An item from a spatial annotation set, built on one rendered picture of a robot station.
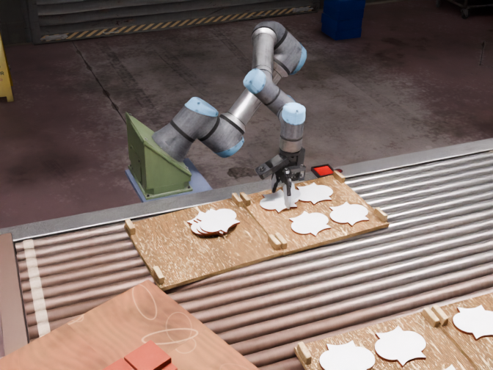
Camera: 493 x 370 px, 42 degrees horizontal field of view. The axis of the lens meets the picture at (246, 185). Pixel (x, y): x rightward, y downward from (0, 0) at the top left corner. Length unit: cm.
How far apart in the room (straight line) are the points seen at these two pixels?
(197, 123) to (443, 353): 118
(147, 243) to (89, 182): 217
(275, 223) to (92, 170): 235
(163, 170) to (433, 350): 114
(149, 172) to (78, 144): 236
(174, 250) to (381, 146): 291
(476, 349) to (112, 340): 95
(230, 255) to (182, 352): 53
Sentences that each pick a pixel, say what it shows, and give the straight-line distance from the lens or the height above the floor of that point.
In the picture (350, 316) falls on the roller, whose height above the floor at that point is 92.
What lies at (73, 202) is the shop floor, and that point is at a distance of 406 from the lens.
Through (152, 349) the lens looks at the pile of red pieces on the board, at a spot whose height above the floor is 121.
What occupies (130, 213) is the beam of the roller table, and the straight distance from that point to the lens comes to 228.
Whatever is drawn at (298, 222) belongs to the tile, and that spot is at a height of 94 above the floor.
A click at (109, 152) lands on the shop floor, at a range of 456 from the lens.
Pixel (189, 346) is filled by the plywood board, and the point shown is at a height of 104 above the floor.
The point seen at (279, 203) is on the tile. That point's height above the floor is 95.
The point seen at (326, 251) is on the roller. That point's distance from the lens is 212.
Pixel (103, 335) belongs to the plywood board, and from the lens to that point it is 166.
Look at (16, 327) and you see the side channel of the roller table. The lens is 186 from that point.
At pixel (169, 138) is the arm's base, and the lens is 240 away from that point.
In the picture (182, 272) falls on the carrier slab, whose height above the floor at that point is 94.
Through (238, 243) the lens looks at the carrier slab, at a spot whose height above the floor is 94.
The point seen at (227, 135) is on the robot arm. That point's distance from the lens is 245.
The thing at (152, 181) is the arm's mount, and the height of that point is 94.
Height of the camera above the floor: 220
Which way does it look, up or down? 32 degrees down
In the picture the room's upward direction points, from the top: 2 degrees clockwise
